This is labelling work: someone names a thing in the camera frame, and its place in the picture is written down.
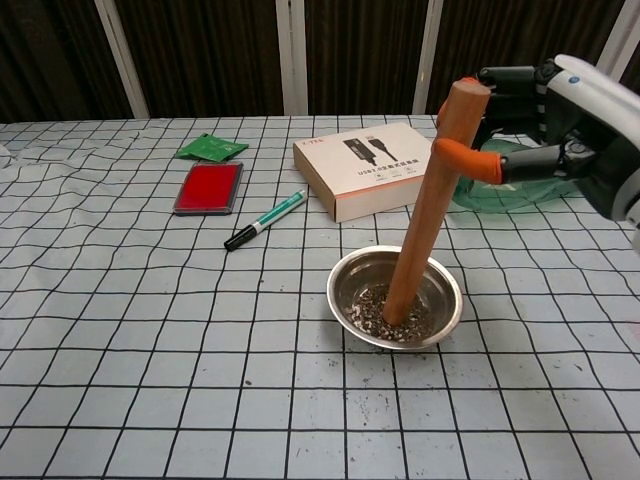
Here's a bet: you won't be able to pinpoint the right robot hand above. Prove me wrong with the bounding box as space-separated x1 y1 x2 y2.
433 53 640 225

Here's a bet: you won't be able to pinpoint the wooden stick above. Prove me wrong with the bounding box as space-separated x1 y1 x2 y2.
383 82 490 325

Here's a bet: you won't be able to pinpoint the white bowl with debris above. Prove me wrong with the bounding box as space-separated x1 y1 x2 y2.
326 244 464 351

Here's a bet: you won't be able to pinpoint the green plastic spray bottle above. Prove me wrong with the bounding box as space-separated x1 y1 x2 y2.
452 135 597 216

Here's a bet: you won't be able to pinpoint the crushed spice grains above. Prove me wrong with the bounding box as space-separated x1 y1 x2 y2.
351 283 432 344

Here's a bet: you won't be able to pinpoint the green marker pen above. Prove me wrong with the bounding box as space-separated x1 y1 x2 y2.
223 189 307 252

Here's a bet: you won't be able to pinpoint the green foil sachet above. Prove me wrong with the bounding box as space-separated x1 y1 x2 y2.
174 132 250 163

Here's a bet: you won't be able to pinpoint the red ink pad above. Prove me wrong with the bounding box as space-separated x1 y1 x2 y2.
172 162 245 217

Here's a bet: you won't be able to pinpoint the checkered tablecloth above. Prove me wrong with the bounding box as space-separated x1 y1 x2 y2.
0 114 640 480

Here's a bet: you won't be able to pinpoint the white frame post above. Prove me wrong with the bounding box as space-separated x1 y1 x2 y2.
410 0 432 117
274 0 310 117
595 0 632 71
93 0 151 120

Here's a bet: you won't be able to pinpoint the white USB cable box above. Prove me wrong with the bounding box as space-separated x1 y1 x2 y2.
292 122 435 224

